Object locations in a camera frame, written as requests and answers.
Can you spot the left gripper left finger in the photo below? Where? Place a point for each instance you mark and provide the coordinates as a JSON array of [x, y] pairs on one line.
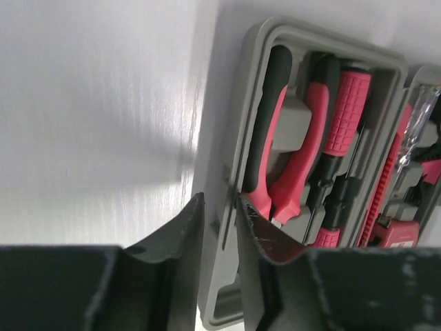
[[150, 285]]

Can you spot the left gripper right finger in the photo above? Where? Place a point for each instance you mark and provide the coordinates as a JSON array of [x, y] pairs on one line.
[[288, 286]]

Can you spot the pink black pliers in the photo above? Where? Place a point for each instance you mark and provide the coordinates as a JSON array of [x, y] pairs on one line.
[[287, 135]]

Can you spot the small pink handle screwdriver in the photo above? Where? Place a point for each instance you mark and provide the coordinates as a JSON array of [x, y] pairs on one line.
[[329, 231]]

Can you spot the red tape measure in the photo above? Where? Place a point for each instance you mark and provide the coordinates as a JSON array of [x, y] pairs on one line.
[[393, 233]]

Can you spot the pink black utility knife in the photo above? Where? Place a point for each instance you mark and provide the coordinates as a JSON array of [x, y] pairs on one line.
[[384, 179]]

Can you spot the grey plastic tool case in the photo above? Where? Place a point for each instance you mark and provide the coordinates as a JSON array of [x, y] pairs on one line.
[[413, 198]]

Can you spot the pink handle bit screwdriver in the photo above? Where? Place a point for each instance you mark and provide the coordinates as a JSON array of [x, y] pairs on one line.
[[350, 101]]

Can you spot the clear tester screwdriver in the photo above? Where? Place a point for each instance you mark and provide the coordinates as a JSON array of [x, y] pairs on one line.
[[419, 103]]

